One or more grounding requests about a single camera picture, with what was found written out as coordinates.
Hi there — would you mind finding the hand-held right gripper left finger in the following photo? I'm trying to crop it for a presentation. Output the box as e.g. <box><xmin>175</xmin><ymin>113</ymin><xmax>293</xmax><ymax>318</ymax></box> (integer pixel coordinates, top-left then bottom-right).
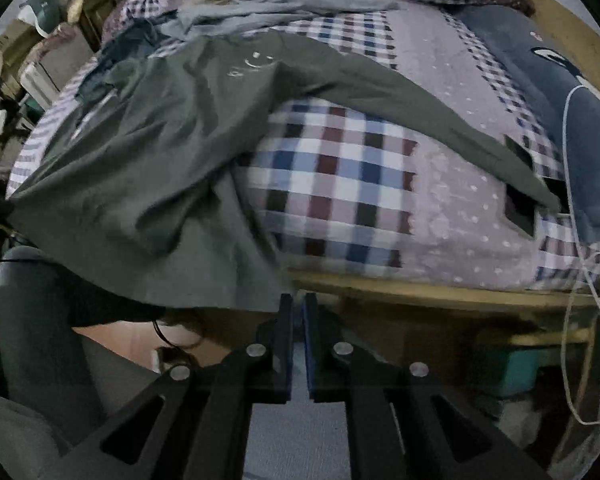
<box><xmin>40</xmin><ymin>292</ymin><xmax>293</xmax><ymax>480</ymax></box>

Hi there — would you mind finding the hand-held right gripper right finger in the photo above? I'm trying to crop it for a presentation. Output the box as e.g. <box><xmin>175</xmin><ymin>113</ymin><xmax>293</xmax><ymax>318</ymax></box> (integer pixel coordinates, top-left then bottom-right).
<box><xmin>302</xmin><ymin>292</ymin><xmax>556</xmax><ymax>480</ymax></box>

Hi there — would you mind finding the green t-shirt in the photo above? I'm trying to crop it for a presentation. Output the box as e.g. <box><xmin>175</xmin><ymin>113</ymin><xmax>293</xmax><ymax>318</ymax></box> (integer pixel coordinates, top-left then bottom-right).
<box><xmin>5</xmin><ymin>30</ymin><xmax>563</xmax><ymax>311</ymax></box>

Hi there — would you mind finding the checkered bed sheet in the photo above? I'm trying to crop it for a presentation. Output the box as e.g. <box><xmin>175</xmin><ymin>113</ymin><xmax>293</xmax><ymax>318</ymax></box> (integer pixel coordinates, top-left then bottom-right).
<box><xmin>5</xmin><ymin>7</ymin><xmax>600</xmax><ymax>293</ymax></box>

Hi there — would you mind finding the teal storage box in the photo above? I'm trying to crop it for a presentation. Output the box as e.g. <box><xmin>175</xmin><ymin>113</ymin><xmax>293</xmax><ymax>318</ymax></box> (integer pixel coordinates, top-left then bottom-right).
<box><xmin>475</xmin><ymin>347</ymin><xmax>546</xmax><ymax>401</ymax></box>

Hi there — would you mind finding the light grey garment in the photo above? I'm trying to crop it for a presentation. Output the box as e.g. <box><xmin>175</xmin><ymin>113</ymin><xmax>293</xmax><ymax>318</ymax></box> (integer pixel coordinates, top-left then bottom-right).
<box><xmin>167</xmin><ymin>0</ymin><xmax>401</xmax><ymax>41</ymax></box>

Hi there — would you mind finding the dark teal garment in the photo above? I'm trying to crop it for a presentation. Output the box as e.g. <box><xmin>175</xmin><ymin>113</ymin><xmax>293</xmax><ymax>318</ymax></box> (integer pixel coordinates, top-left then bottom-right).
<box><xmin>75</xmin><ymin>17</ymin><xmax>173</xmax><ymax>106</ymax></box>

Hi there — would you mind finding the blue penguin pillow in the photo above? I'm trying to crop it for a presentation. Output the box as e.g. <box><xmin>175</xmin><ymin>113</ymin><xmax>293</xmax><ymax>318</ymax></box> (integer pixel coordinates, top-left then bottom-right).
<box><xmin>455</xmin><ymin>5</ymin><xmax>600</xmax><ymax>246</ymax></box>

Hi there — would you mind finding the white suitcase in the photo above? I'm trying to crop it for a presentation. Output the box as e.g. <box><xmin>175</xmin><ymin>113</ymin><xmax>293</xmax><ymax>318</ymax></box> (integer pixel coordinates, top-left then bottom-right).
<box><xmin>20</xmin><ymin>35</ymin><xmax>101</xmax><ymax>106</ymax></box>

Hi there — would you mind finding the tall brown box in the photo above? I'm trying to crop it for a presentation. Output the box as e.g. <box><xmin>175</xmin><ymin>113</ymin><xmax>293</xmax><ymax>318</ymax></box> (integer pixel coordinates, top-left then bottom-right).
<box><xmin>80</xmin><ymin>0</ymin><xmax>121</xmax><ymax>51</ymax></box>

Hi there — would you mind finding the pink cloth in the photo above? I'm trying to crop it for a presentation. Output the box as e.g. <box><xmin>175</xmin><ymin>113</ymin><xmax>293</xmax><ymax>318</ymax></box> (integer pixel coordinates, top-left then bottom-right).
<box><xmin>27</xmin><ymin>22</ymin><xmax>78</xmax><ymax>61</ymax></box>

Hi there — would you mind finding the yellow cloth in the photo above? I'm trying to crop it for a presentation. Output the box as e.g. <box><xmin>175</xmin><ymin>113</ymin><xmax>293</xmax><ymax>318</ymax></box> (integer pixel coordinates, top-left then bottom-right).
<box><xmin>67</xmin><ymin>0</ymin><xmax>113</xmax><ymax>21</ymax></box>

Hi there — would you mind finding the cardboard box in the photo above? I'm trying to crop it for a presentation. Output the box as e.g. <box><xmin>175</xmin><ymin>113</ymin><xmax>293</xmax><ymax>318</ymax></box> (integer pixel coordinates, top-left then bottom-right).
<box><xmin>0</xmin><ymin>25</ymin><xmax>31</xmax><ymax>76</ymax></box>

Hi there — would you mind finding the green and white plush toy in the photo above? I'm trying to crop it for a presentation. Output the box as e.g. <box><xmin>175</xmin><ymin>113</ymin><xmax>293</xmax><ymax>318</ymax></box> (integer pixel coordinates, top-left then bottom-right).
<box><xmin>20</xmin><ymin>0</ymin><xmax>63</xmax><ymax>36</ymax></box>

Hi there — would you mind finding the black cable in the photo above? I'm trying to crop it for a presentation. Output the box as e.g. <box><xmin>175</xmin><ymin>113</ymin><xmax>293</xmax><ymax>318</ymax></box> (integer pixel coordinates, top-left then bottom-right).
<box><xmin>150</xmin><ymin>310</ymin><xmax>203</xmax><ymax>353</ymax></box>

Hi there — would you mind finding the white cable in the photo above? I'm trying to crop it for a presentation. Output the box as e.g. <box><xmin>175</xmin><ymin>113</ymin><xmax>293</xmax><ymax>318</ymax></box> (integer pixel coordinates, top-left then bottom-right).
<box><xmin>560</xmin><ymin>85</ymin><xmax>600</xmax><ymax>426</ymax></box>

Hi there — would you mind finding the wooden bed frame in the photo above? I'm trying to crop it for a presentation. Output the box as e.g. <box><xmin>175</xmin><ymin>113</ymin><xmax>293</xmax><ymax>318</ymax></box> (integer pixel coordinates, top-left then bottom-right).
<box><xmin>285</xmin><ymin>0</ymin><xmax>600</xmax><ymax>351</ymax></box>

